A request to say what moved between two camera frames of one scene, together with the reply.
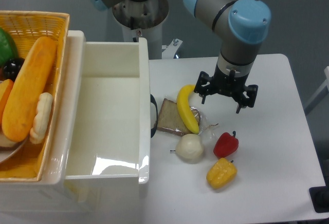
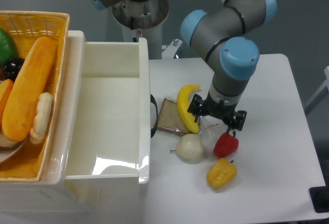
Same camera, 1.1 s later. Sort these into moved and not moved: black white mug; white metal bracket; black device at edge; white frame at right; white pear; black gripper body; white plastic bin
Moved: black gripper body
Not moved: white plastic bin; black white mug; white metal bracket; white frame at right; white pear; black device at edge
